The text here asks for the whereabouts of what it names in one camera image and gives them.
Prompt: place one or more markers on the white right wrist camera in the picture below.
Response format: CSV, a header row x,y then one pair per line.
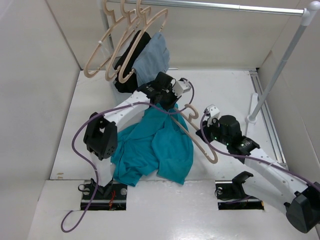
x,y
213,113

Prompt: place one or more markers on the beige hanger middle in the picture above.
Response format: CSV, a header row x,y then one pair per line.
x,y
133,21

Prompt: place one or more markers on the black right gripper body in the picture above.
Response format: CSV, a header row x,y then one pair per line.
x,y
212,132

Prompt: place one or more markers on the teal t shirt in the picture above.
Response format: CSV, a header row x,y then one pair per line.
x,y
158,143

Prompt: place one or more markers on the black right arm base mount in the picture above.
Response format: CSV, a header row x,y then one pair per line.
x,y
230,194

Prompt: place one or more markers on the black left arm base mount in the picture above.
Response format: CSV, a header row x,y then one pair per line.
x,y
111,197

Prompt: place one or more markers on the grey-blue hanging shirt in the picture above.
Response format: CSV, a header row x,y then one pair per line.
x,y
153,59

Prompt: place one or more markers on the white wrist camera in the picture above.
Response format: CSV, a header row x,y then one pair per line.
x,y
181,87
213,113

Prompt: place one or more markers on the beige hanger far left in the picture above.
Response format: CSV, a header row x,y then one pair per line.
x,y
105,45

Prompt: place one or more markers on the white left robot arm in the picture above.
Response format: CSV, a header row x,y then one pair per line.
x,y
101,134

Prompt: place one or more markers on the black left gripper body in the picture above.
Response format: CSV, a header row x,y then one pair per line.
x,y
168,100

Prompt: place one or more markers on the black hanging shirt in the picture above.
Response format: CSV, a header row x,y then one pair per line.
x,y
131,84

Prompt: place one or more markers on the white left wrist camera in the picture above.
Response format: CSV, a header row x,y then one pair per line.
x,y
181,87

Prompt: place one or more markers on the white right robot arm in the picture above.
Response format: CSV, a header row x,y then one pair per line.
x,y
292,194

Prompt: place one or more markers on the aluminium rail on table edge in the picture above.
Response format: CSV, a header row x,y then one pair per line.
x,y
273,139

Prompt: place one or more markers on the white clothes rack frame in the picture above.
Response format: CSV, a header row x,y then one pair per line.
x,y
307,14

